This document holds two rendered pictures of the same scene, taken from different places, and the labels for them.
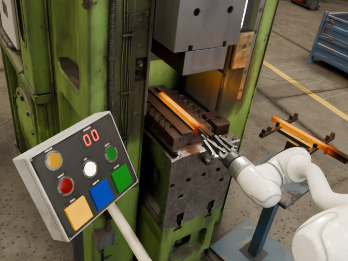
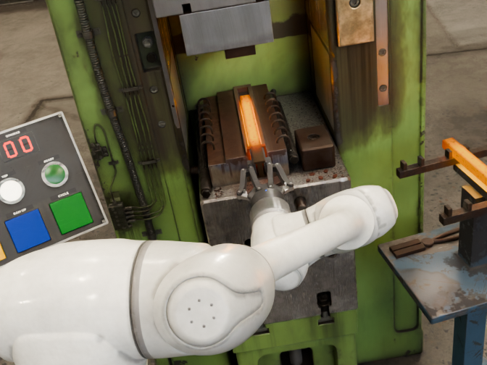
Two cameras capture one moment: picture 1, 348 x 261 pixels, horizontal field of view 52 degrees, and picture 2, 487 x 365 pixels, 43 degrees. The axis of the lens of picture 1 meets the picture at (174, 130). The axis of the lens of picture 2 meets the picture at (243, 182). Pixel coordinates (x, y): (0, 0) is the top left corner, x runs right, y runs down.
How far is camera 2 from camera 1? 0.90 m
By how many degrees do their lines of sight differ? 31
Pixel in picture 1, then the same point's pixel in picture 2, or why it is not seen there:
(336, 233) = (9, 270)
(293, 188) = (475, 288)
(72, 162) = not seen: outside the picture
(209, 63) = (239, 34)
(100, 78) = (82, 67)
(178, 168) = (219, 218)
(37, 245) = not seen: hidden behind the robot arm
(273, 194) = not seen: hidden behind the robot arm
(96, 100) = (84, 100)
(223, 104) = (346, 115)
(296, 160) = (335, 205)
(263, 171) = (282, 222)
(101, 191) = (25, 226)
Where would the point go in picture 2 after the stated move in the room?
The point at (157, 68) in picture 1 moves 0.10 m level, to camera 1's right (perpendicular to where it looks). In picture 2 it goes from (259, 56) to (288, 59)
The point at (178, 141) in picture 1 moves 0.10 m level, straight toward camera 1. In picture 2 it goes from (220, 171) to (196, 192)
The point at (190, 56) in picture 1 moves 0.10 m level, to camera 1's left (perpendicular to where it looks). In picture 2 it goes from (190, 22) to (156, 19)
